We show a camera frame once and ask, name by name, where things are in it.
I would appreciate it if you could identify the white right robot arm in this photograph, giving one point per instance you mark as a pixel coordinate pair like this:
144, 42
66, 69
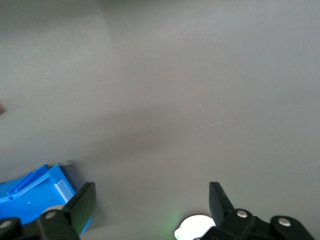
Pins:
192, 225

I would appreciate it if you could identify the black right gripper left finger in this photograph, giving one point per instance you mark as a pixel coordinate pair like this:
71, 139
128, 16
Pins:
77, 205

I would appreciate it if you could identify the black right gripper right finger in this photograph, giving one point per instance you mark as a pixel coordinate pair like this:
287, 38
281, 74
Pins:
218, 202

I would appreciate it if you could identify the blue plastic storage bin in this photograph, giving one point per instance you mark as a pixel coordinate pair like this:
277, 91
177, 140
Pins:
32, 197

